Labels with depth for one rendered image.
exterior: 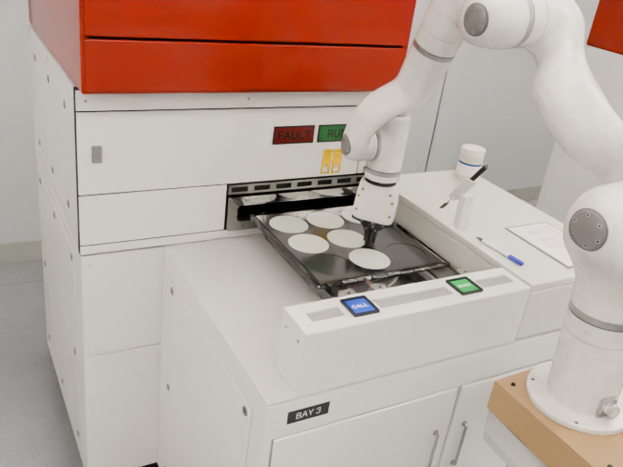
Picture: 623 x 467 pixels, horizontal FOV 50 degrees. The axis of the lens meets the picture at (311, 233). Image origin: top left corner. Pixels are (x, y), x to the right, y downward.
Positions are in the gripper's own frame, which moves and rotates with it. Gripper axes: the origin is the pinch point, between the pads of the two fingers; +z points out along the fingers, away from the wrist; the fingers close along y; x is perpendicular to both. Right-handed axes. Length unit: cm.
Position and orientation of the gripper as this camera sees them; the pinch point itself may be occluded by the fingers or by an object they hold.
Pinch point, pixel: (370, 236)
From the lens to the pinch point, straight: 163.5
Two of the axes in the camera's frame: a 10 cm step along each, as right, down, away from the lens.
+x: 3.4, -3.8, 8.6
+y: 9.3, 2.6, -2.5
